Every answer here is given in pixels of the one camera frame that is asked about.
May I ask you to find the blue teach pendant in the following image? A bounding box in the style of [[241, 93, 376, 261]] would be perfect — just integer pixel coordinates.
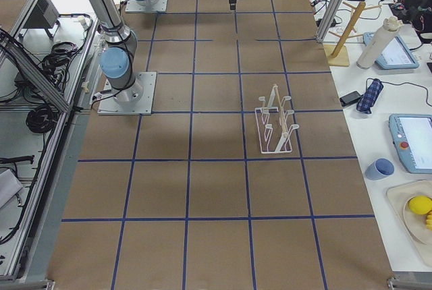
[[389, 114, 431, 174], [375, 36, 419, 70]]

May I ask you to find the black cable bundle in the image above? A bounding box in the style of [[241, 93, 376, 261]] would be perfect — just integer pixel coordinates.
[[26, 104, 59, 134]]

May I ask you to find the blue plaid folded umbrella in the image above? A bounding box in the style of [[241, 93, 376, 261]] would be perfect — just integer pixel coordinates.
[[356, 79, 383, 115]]

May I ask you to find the white wire cup rack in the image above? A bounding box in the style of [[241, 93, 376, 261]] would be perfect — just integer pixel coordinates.
[[254, 84, 299, 154]]

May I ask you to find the wooden mug tree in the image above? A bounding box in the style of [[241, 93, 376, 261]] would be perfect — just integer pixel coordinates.
[[323, 1, 380, 67]]

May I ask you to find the aluminium frame post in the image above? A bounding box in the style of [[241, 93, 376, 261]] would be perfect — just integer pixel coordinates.
[[316, 0, 342, 42]]

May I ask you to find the white thermos bottle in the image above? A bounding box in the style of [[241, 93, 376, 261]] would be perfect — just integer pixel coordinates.
[[356, 16, 403, 69]]

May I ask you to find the cream tray with plate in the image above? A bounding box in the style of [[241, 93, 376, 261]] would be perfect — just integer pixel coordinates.
[[386, 180, 431, 267]]

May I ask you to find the yellow lemon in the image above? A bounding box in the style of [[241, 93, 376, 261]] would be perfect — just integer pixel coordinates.
[[408, 196, 432, 215]]

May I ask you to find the near blue teach pendant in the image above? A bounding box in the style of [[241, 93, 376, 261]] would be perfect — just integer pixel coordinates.
[[389, 114, 431, 174]]

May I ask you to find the black smartphone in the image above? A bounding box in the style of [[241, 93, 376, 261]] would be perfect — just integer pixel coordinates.
[[340, 91, 362, 107]]

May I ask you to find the blue cup on side table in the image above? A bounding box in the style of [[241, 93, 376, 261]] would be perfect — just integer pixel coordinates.
[[364, 158, 394, 181]]

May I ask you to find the far blue teach pendant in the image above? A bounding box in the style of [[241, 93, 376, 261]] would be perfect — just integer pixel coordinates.
[[375, 36, 419, 70]]

